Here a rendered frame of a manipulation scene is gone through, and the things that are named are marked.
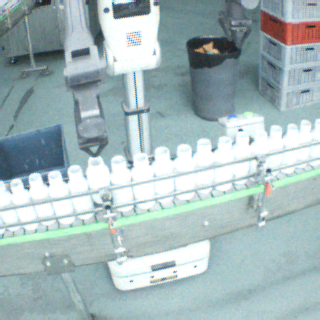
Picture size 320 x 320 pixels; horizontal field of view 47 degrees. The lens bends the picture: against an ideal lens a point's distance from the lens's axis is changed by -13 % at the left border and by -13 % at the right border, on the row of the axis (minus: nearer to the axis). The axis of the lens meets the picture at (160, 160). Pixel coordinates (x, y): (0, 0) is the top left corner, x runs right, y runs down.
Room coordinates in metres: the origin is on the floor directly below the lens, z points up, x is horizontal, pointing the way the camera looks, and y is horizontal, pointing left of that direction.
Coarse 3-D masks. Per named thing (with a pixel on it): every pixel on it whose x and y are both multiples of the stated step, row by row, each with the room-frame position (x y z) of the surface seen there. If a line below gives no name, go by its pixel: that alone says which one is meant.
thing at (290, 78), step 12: (264, 60) 3.17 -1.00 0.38; (264, 72) 3.16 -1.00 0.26; (276, 72) 2.99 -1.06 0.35; (288, 72) 2.89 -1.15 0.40; (300, 72) 2.95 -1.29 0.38; (312, 72) 2.99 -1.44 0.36; (276, 84) 2.96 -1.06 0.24; (288, 84) 2.90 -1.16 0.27; (300, 84) 2.94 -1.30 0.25; (312, 84) 2.99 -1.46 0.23
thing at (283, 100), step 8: (264, 80) 3.16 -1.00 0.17; (264, 88) 3.15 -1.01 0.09; (272, 88) 3.29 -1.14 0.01; (296, 88) 2.92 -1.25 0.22; (304, 88) 2.96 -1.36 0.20; (312, 88) 3.00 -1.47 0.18; (264, 96) 3.13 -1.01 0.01; (272, 96) 3.02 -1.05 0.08; (280, 96) 2.89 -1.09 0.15; (288, 96) 2.90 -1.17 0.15; (296, 96) 2.94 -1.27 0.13; (304, 96) 2.97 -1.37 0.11; (312, 96) 3.01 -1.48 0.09; (280, 104) 2.89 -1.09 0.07; (288, 104) 2.91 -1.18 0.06; (296, 104) 2.94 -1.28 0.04; (304, 104) 2.97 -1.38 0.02; (312, 104) 3.00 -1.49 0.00
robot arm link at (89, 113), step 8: (104, 64) 0.72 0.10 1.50; (64, 72) 0.70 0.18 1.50; (104, 72) 0.72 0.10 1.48; (96, 80) 0.73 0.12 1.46; (104, 80) 0.72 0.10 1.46; (72, 88) 0.71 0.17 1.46; (80, 88) 0.71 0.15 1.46; (88, 88) 0.70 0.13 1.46; (96, 88) 0.70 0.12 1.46; (80, 96) 0.68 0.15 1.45; (88, 96) 0.68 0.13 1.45; (80, 104) 0.66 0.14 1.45; (88, 104) 0.66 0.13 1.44; (96, 104) 0.66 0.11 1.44; (80, 112) 0.67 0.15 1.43; (88, 112) 0.65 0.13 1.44; (96, 112) 0.65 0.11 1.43; (80, 120) 0.65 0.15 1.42; (88, 120) 0.64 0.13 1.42; (96, 120) 0.65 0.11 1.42; (104, 120) 0.66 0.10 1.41; (80, 128) 0.64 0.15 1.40; (88, 128) 0.65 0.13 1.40; (96, 128) 0.65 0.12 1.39; (104, 128) 0.66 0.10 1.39; (88, 136) 0.65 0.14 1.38
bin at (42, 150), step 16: (48, 128) 1.37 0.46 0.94; (0, 144) 1.32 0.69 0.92; (16, 144) 1.34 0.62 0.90; (32, 144) 1.35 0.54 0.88; (48, 144) 1.37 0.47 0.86; (64, 144) 1.24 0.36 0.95; (0, 160) 1.24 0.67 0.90; (16, 160) 1.33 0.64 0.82; (32, 160) 1.35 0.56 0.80; (48, 160) 1.36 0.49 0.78; (64, 160) 1.38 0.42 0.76; (0, 176) 1.15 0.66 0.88; (16, 176) 1.32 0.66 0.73; (64, 176) 1.09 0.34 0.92
